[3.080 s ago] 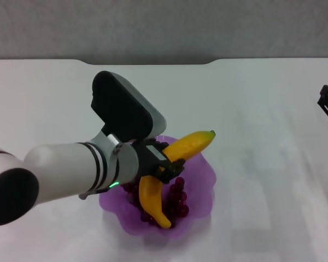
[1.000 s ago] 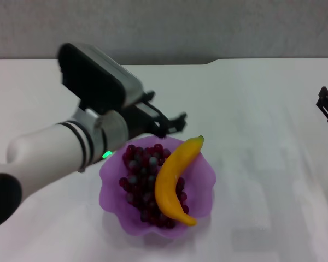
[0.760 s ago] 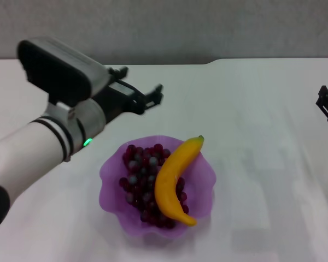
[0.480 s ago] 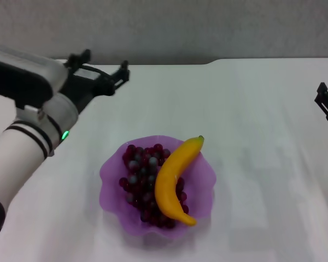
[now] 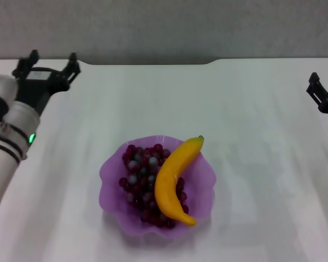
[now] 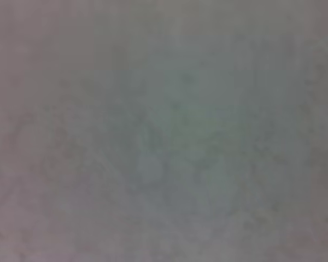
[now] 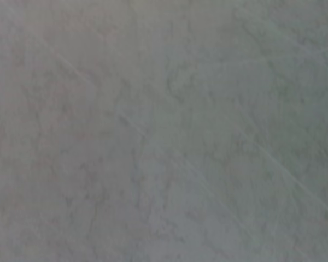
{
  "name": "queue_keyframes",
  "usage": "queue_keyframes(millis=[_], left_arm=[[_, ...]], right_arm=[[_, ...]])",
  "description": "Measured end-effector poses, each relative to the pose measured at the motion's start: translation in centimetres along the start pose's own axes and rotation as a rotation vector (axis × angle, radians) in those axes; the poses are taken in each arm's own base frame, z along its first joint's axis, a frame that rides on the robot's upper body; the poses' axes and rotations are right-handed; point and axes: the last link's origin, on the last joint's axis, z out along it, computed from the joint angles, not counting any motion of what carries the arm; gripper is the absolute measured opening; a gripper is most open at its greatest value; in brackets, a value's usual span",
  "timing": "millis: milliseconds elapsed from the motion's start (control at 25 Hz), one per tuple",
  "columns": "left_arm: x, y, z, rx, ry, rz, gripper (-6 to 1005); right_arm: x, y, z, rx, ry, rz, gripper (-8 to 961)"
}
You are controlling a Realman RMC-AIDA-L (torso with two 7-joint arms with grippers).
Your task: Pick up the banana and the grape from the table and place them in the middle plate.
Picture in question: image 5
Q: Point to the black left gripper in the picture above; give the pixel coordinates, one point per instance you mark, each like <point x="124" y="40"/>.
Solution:
<point x="41" y="84"/>

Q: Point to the yellow plastic banana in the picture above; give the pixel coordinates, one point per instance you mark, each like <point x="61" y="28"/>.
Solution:
<point x="169" y="185"/>

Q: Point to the purple wavy plastic bowl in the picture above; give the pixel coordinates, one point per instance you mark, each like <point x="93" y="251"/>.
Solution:
<point x="202" y="185"/>

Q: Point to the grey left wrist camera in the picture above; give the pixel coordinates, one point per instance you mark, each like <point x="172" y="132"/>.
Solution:
<point x="1" y="86"/>

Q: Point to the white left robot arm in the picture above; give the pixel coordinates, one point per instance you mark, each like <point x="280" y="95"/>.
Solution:
<point x="8" y="142"/>

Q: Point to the red grape bunch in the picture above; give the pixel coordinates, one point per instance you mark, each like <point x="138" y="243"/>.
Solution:
<point x="139" y="177"/>

